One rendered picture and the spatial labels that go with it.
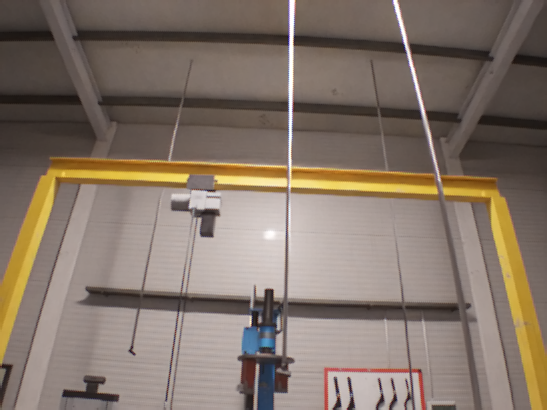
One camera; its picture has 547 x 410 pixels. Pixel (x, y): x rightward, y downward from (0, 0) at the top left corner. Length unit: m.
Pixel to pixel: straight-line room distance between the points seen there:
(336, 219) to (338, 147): 1.63
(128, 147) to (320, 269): 4.43
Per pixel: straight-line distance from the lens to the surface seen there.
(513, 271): 4.56
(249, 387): 3.88
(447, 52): 7.12
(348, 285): 6.45
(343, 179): 4.43
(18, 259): 4.53
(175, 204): 4.19
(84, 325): 6.72
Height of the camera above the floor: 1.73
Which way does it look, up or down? 29 degrees up
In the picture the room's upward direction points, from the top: 2 degrees clockwise
